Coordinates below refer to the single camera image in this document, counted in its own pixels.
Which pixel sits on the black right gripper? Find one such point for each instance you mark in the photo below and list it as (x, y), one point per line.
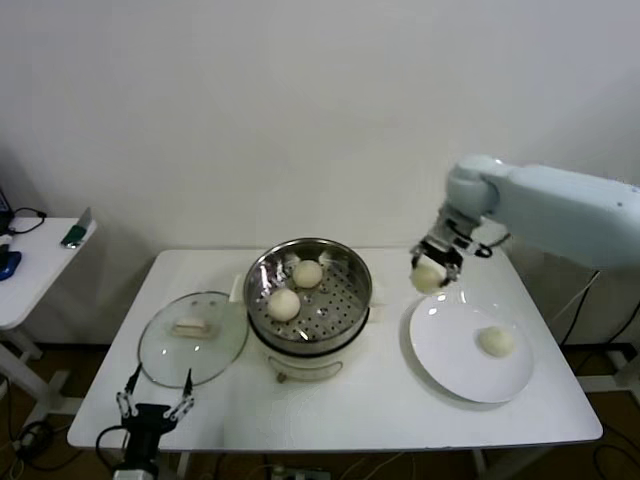
(442, 255)

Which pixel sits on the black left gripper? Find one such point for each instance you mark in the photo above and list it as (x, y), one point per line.
(145, 417)

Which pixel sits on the white steamed baozi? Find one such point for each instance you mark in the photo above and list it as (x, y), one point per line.
(495, 341)
(426, 280)
(307, 274)
(284, 304)

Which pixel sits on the glass pot lid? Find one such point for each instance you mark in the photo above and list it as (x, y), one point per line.
(192, 350)

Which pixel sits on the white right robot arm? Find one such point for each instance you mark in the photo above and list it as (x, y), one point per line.
(550, 210)

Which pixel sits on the steel steamer basket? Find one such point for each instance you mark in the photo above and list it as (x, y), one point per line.
(340, 310)

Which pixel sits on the white round plate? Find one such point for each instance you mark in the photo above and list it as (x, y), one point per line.
(450, 360)

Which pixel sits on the white electric cooker base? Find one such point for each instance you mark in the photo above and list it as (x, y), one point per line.
(305, 360)

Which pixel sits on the power strip on floor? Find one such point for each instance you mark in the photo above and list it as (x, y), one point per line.
(295, 472)

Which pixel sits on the white side table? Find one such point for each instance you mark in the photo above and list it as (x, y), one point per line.
(40, 260)

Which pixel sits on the green and silver object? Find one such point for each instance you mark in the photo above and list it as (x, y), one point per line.
(77, 231)

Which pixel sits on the blue object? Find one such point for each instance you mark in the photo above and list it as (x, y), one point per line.
(9, 263)

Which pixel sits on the dark device with blue screen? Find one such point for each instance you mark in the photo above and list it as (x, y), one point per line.
(4, 205)

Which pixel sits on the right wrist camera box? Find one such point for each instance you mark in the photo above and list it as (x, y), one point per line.
(445, 227)

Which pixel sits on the white floor stand frame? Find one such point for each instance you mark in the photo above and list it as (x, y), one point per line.
(617, 370)

